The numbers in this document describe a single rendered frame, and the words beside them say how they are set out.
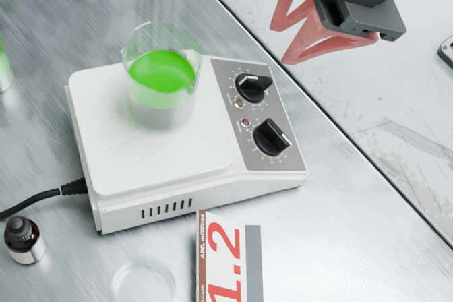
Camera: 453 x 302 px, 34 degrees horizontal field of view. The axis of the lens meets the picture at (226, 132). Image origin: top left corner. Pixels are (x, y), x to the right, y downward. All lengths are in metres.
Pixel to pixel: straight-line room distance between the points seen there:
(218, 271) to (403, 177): 0.21
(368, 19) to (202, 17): 0.27
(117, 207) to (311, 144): 0.21
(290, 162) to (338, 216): 0.07
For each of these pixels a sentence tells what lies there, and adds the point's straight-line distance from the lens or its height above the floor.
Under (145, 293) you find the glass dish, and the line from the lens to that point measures 0.67.
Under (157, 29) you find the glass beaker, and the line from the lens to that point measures 0.60.
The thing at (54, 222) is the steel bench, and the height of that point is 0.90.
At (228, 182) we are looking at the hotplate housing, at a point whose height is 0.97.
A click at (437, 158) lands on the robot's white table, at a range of 0.77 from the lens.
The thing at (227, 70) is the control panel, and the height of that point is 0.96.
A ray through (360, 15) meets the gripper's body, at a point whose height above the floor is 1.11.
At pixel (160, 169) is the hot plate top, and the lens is 0.62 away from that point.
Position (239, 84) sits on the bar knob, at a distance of 0.69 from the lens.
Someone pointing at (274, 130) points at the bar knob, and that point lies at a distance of 0.67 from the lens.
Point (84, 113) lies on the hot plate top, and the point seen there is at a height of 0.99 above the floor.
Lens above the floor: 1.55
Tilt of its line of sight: 63 degrees down
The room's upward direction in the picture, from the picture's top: 12 degrees clockwise
